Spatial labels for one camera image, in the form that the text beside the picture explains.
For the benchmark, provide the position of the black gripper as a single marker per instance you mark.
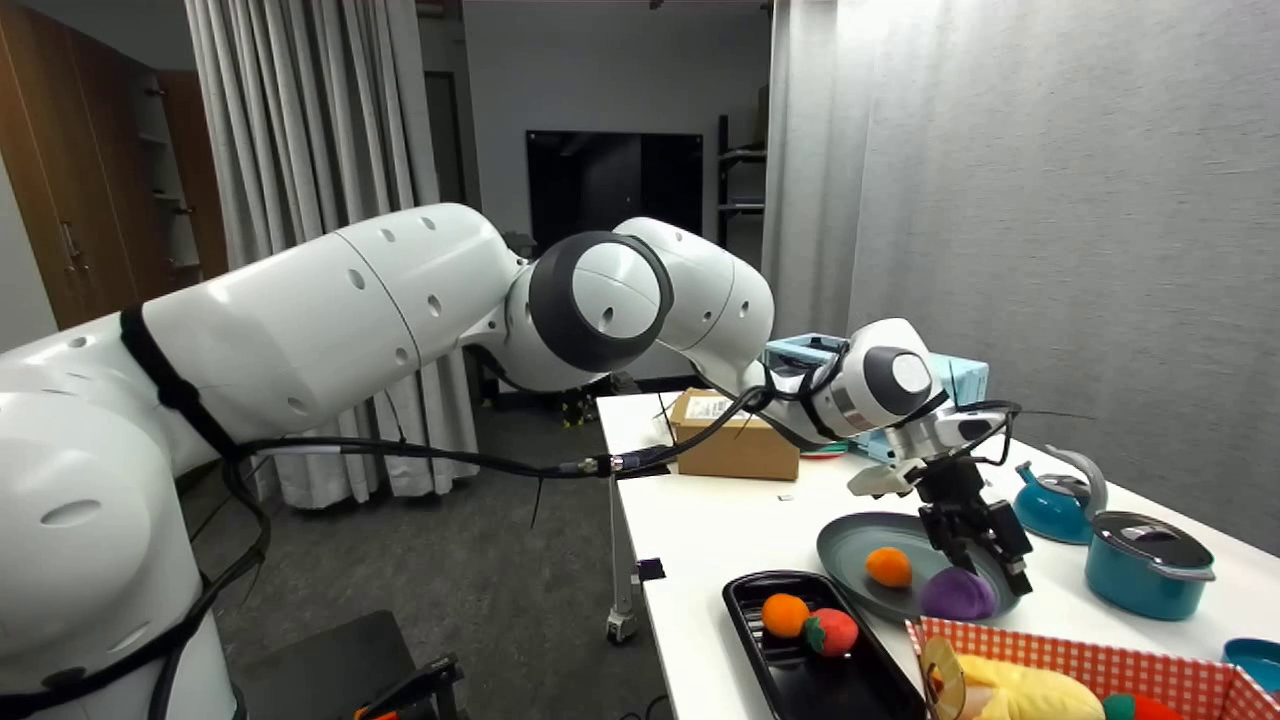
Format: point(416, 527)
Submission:
point(954, 493)

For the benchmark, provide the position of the purple plush eggplant toy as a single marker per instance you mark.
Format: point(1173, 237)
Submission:
point(958, 596)

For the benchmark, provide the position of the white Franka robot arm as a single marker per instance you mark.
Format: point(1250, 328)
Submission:
point(334, 323)

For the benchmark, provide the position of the teal toy kettle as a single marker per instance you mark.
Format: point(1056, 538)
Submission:
point(1053, 515)

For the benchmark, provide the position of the grey oval plate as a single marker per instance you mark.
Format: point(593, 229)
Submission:
point(844, 546)

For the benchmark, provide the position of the yellow plush toy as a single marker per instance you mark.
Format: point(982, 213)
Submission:
point(1023, 695)

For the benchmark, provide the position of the teal toy pot with lid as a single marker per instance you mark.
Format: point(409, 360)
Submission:
point(1134, 583)

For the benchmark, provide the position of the red plush tomato toy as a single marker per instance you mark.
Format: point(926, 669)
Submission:
point(834, 634)

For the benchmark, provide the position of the green plush toy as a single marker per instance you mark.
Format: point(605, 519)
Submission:
point(1117, 710)

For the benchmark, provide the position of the black plastic tray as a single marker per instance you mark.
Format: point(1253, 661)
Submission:
point(801, 680)

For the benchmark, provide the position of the small teal toy pan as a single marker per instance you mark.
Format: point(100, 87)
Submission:
point(1253, 667)

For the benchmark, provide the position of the orange checked cardboard box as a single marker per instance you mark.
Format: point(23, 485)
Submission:
point(1064, 661)

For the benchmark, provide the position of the brown cardboard shipping box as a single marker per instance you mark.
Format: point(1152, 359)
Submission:
point(746, 453)

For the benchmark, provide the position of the black metal shelf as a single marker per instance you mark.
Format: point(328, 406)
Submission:
point(746, 185)

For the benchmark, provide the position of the white pleated curtain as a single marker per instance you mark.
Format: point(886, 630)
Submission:
point(293, 134)

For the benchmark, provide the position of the brown wooden cabinet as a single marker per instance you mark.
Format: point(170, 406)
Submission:
point(82, 201)

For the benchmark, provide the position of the black wall monitor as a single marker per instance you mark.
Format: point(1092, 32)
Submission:
point(615, 180)

